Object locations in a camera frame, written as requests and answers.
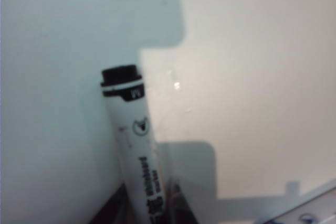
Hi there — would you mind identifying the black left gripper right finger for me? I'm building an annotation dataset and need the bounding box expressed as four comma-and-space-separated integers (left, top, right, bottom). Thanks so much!
167, 183, 205, 224

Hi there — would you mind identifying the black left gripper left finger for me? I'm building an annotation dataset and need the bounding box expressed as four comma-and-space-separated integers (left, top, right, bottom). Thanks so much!
87, 183, 138, 224

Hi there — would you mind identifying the black whiteboard marker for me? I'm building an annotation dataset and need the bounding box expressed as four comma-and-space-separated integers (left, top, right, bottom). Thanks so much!
100, 63, 171, 224

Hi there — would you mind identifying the blue whiteboard marker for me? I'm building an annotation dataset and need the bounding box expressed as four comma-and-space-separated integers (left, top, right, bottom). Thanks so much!
251, 186, 336, 224

